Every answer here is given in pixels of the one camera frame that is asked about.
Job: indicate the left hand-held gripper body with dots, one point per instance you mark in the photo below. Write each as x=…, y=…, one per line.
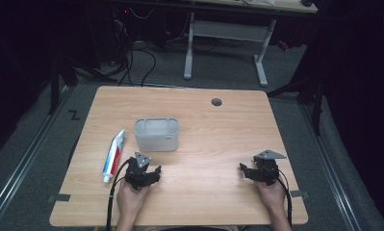
x=136, y=174

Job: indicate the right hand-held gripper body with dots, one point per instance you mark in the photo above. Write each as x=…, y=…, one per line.
x=267, y=170

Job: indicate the white red blue toothpaste tube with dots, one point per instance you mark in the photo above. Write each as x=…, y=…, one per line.
x=114, y=156

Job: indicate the translucent grey plastic container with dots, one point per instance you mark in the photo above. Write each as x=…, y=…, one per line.
x=157, y=134

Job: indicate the person's left hand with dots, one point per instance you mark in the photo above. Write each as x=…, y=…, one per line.
x=130, y=199

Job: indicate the person's right hand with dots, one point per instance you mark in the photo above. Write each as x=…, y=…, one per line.
x=273, y=195

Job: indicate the grey tape strip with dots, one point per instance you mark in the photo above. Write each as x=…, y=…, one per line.
x=62, y=197
x=299, y=193

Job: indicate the black zigzag floor tape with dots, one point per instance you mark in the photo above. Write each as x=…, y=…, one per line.
x=74, y=115

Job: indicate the black metal stand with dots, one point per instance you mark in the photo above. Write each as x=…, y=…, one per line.
x=313, y=96
x=55, y=83

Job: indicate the small red object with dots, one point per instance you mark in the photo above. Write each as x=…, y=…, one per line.
x=283, y=45

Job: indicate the white-legged wooden desk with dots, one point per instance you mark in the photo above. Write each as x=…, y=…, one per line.
x=229, y=30

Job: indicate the metal floor rail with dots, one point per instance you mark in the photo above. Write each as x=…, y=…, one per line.
x=22, y=163
x=332, y=173

